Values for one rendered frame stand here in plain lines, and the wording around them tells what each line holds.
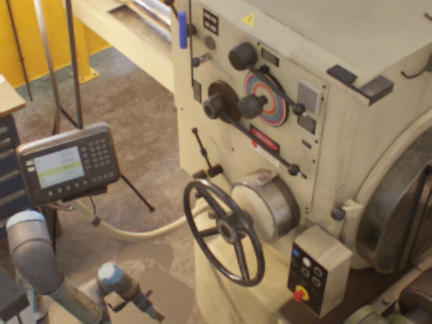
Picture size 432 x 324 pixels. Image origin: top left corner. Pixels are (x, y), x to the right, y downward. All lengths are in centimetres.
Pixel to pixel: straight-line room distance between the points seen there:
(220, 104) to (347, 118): 48
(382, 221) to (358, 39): 55
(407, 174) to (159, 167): 234
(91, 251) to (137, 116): 114
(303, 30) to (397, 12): 28
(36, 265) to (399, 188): 106
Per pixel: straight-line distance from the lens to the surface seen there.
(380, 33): 184
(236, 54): 185
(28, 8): 441
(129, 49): 318
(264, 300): 274
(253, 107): 185
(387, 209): 200
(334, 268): 195
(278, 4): 192
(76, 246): 374
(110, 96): 465
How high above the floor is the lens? 286
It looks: 43 degrees down
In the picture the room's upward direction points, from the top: straight up
